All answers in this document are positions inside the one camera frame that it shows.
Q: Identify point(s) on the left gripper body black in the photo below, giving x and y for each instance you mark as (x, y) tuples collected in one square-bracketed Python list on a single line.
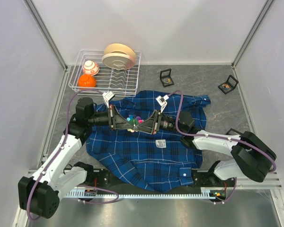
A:
[(100, 118)]

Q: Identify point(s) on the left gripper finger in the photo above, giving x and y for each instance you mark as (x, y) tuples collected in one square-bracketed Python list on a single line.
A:
[(120, 126), (117, 119)]

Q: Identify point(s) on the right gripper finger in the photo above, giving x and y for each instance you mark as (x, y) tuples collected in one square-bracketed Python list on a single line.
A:
[(150, 122), (149, 129)]

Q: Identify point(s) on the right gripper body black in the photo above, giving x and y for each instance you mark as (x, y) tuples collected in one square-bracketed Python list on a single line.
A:
[(167, 123)]

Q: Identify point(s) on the blue plaid shirt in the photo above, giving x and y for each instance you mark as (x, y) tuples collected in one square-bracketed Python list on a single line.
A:
[(133, 156)]

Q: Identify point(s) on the round orange picture brooch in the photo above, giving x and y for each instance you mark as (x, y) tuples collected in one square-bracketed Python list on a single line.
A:
[(166, 81)]

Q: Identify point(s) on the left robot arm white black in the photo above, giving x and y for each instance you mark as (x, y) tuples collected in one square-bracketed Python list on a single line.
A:
[(40, 194)]

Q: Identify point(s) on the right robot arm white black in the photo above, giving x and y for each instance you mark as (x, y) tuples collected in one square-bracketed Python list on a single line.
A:
[(251, 157)]

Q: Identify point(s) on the white shirt label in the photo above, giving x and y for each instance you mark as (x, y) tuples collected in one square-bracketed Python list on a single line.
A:
[(160, 143)]

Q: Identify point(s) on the black display box centre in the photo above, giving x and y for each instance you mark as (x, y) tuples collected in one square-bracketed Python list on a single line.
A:
[(166, 74)]

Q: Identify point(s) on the black display box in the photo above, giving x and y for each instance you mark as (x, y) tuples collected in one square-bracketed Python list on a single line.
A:
[(166, 74), (232, 131), (232, 82)]

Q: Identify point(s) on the white orange patterned bowl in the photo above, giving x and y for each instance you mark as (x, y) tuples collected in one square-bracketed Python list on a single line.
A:
[(90, 68)]

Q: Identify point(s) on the beige plate front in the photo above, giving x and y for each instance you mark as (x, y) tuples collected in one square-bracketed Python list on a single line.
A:
[(118, 61)]

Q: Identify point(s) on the beige plate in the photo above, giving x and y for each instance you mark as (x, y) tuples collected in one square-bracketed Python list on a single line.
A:
[(120, 48), (118, 61)]

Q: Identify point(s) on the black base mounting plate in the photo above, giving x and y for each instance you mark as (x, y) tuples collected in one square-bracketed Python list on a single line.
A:
[(104, 179)]

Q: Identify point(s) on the beige plate rear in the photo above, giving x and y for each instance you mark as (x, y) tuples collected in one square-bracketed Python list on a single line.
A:
[(120, 48)]

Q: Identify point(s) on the black display box far right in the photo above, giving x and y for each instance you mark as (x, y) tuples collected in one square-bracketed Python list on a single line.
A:
[(232, 82)]

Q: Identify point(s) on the black display box near right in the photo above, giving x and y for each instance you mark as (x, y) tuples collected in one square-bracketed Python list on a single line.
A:
[(232, 131)]

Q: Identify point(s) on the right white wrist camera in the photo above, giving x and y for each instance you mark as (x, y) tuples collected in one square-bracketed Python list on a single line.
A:
[(162, 100)]

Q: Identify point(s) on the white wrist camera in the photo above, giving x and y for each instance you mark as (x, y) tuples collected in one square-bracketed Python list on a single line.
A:
[(107, 96), (162, 100)]

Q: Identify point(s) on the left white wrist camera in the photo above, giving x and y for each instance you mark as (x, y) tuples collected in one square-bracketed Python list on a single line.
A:
[(107, 96)]

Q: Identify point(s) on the white wire dish rack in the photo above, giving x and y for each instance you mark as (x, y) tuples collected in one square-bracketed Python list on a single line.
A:
[(123, 83)]

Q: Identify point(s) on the grey slotted cable duct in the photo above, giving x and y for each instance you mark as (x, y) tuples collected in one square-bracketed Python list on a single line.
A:
[(85, 193)]

